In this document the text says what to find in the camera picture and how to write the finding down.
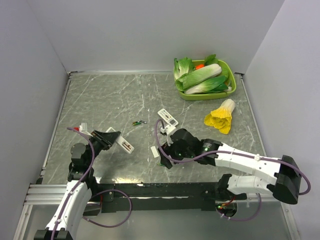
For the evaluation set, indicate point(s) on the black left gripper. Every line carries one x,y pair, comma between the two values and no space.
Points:
106,139

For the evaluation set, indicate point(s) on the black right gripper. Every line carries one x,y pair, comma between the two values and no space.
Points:
169,150

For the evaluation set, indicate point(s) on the white battery cover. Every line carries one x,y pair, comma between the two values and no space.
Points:
155,152

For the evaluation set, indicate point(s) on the plain white remote control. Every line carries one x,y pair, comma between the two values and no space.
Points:
124,144

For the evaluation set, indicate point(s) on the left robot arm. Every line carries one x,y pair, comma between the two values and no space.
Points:
81,186

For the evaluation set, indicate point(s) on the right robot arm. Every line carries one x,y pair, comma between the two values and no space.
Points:
280,178

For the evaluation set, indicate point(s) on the white remote with buttons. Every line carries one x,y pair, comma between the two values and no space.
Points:
167,117

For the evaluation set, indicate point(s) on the black base bar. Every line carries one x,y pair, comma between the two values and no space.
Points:
162,196

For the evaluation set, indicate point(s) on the yellow toy cabbage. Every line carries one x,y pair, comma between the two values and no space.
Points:
221,118

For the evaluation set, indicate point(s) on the green plastic basket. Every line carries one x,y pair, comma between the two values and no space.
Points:
226,71

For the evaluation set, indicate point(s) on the large green toy cabbage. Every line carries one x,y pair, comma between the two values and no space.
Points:
200,75

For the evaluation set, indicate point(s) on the green toy bok choy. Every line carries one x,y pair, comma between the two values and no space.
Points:
215,84

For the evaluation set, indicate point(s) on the green toy lettuce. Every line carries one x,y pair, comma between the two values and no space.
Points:
182,67

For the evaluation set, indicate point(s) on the orange toy carrot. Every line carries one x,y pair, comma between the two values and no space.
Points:
199,66

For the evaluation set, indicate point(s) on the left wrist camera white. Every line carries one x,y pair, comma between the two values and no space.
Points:
83,128

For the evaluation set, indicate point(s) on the aluminium frame rail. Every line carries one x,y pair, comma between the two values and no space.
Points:
52,194

